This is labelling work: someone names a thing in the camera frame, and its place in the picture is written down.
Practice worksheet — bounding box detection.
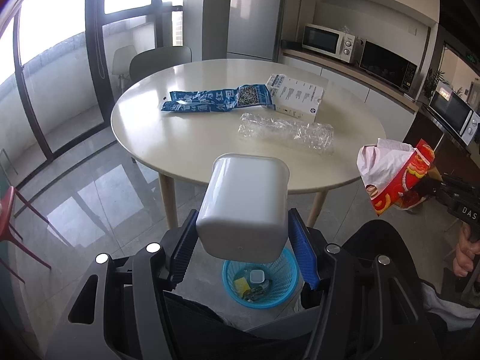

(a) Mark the white plastic container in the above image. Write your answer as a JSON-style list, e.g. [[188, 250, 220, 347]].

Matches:
[[196, 154, 290, 263]]

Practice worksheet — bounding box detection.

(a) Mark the yellow green sponge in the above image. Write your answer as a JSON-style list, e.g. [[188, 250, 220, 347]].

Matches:
[[233, 277, 251, 298]]

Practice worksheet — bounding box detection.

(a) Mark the red yellow snack bag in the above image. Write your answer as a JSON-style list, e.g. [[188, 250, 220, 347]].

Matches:
[[356, 138, 434, 216]]

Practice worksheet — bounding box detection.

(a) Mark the clear plastic packaging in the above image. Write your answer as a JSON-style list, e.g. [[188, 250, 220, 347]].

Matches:
[[238, 113, 335, 155]]

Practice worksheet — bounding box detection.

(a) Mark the white HP product box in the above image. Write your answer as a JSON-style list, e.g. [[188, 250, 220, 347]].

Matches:
[[266, 74, 326, 123]]

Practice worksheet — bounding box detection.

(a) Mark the blue printed snack wrapper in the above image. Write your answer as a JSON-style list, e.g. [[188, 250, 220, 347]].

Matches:
[[161, 84, 275, 113]]

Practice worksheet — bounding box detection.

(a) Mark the clear black printed wrapper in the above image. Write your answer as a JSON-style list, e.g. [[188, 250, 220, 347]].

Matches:
[[242, 280, 271, 302]]

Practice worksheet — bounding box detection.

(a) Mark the person's right hand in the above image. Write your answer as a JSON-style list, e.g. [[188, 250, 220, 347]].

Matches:
[[452, 223, 480, 277]]

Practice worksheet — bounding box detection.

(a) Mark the blue plastic waste basket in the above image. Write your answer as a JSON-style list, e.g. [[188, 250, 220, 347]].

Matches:
[[222, 249, 299, 310]]

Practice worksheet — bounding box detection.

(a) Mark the white microwave oven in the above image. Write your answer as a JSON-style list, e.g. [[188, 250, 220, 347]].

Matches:
[[302, 24, 356, 63], [429, 83, 479, 145]]

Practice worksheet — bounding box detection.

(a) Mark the round white dining table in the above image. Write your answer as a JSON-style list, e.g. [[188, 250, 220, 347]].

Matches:
[[110, 58, 387, 229]]

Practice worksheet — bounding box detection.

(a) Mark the small potted plant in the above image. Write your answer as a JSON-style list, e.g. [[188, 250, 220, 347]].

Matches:
[[423, 68, 444, 100]]

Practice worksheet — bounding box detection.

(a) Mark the black microwave oven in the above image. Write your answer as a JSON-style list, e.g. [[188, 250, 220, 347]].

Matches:
[[360, 41, 417, 93]]

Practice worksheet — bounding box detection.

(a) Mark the grey green chair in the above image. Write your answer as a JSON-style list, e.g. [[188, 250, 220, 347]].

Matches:
[[129, 46, 192, 84]]

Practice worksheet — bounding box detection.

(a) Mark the red chair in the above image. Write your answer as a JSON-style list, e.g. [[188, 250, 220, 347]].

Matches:
[[0, 186, 55, 270]]

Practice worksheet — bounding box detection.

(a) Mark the silver refrigerator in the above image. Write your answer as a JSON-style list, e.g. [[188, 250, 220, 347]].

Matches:
[[226, 0, 284, 62]]

